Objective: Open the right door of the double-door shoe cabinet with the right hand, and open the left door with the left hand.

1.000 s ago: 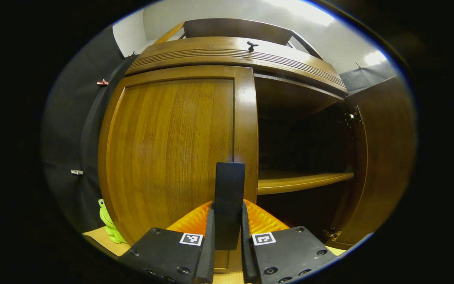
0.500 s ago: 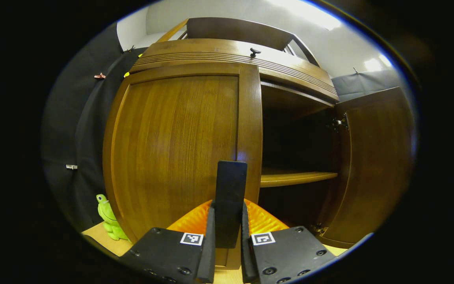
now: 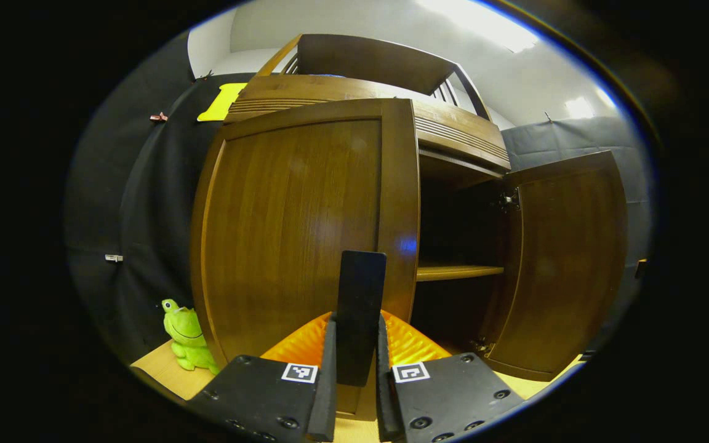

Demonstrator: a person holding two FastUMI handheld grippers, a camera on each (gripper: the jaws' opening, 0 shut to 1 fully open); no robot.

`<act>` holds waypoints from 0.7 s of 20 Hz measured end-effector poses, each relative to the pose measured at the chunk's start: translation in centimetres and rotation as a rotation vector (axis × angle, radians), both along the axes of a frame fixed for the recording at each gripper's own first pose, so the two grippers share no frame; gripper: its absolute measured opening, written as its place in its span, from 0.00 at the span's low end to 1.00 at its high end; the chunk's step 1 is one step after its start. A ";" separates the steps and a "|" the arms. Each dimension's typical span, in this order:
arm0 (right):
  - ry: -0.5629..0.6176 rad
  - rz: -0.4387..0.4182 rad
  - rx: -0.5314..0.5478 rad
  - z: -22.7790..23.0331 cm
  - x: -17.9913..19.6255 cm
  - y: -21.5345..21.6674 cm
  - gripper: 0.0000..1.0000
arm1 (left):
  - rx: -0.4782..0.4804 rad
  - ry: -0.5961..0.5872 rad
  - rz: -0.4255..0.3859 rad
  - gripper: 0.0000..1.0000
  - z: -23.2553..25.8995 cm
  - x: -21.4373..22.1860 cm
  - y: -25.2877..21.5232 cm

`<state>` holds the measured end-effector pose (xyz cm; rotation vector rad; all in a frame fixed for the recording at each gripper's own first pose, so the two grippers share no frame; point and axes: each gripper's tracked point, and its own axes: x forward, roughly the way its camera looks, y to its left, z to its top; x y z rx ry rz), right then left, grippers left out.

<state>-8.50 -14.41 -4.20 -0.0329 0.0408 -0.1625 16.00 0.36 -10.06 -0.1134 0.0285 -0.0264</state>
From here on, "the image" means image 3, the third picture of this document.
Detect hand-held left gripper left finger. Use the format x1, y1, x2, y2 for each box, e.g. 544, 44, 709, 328
185, 312, 338, 443

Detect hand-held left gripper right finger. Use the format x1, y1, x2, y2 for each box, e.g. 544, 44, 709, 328
376, 311, 526, 443

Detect black door handle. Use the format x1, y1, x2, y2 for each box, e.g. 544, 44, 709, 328
336, 250, 387, 387

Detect wooden shoe cabinet door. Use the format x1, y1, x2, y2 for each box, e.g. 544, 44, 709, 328
481, 151, 628, 382
190, 98, 421, 414

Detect wooden inner shelf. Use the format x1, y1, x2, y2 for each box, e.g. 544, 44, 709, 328
417, 265, 505, 282

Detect green frog plush toy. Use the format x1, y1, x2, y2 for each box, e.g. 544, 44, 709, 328
162, 299, 220, 375

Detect black backdrop cloth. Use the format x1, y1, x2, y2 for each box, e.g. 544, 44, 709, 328
65, 31, 654, 370

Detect small ceiling light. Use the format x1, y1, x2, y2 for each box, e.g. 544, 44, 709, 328
565, 97, 595, 119

